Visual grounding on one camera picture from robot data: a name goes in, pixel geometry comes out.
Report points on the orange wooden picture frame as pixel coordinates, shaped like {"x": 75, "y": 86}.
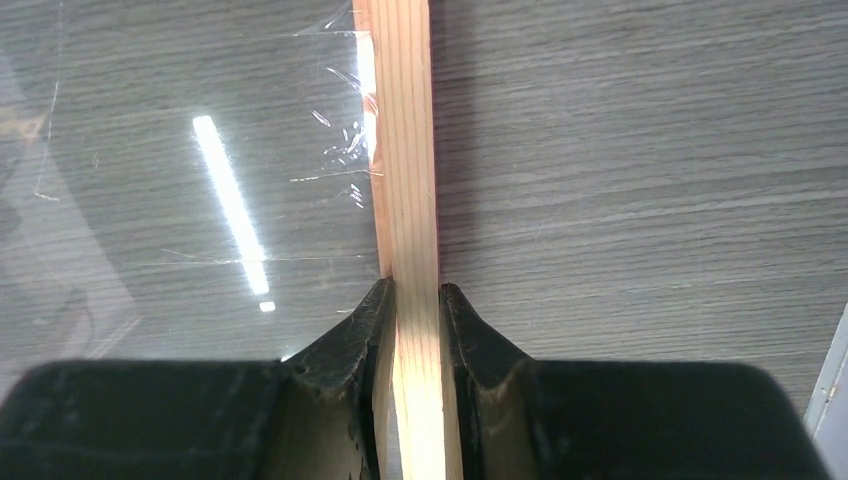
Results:
{"x": 395, "y": 71}

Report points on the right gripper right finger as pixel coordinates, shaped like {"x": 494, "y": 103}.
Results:
{"x": 524, "y": 418}

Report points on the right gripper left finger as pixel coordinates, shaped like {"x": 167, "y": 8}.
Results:
{"x": 320, "y": 414}

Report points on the transparent plastic sheet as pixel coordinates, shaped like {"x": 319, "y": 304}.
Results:
{"x": 180, "y": 178}

